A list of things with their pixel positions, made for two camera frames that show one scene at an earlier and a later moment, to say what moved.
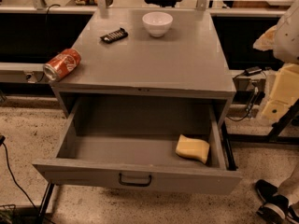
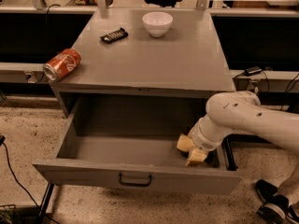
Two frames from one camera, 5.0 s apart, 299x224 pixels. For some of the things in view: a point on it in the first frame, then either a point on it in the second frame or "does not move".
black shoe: [276, 208] does not move
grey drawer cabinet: [170, 55] does not move
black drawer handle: [135, 184] does not move
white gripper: [288, 37] → [202, 139]
